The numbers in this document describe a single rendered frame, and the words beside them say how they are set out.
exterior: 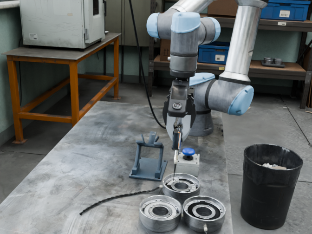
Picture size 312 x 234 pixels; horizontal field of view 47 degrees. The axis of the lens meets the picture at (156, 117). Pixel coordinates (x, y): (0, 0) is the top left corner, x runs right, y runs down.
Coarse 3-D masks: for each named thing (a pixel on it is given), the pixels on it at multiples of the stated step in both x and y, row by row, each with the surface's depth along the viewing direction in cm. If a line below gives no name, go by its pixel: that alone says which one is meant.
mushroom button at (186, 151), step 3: (183, 150) 110; (186, 150) 110; (189, 150) 110; (192, 150) 110; (183, 153) 110; (186, 153) 109; (189, 153) 109; (192, 153) 109; (186, 156) 111; (189, 156) 111
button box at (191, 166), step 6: (180, 156) 112; (192, 156) 112; (198, 156) 113; (180, 162) 109; (186, 162) 109; (192, 162) 109; (198, 162) 109; (180, 168) 109; (186, 168) 109; (192, 168) 109; (198, 168) 108; (192, 174) 109
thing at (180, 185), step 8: (168, 176) 102; (176, 176) 104; (184, 176) 104; (192, 176) 102; (176, 184) 101; (184, 184) 101; (200, 184) 98; (168, 192) 96; (176, 192) 94; (184, 192) 94; (192, 192) 95; (184, 200) 95
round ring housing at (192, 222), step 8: (192, 200) 92; (200, 200) 93; (208, 200) 93; (216, 200) 91; (184, 208) 87; (200, 208) 90; (208, 208) 90; (224, 208) 88; (184, 216) 87; (192, 216) 84; (200, 216) 87; (208, 216) 87; (224, 216) 86; (192, 224) 85; (200, 224) 84; (208, 224) 84; (216, 224) 84; (208, 232) 85
